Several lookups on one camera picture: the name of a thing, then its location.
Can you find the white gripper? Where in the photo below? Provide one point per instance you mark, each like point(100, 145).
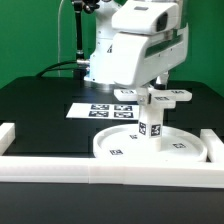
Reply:
point(150, 40)

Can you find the white cross-shaped table base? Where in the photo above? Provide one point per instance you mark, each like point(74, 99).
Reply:
point(162, 99)

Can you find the white round table top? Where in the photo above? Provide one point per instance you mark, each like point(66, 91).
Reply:
point(126, 143)

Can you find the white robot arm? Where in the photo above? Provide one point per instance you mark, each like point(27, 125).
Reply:
point(100, 74)

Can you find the white sheet with markers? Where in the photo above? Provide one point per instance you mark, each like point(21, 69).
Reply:
point(103, 111)

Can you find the white U-shaped boundary frame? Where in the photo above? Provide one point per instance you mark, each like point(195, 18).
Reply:
point(92, 170)

